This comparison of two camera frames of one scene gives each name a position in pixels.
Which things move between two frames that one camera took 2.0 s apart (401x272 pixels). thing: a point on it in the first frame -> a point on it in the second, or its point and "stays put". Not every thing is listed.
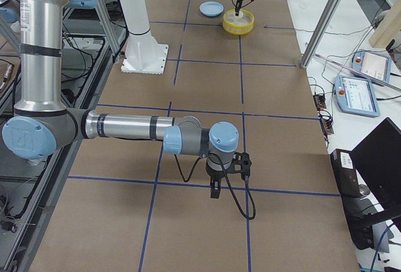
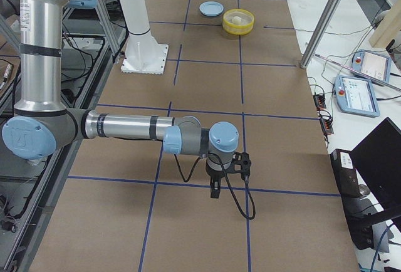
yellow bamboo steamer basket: [238, 25] stays put
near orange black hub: [327, 123] stays put
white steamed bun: [240, 14] -> [237, 20]
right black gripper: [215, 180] stays put
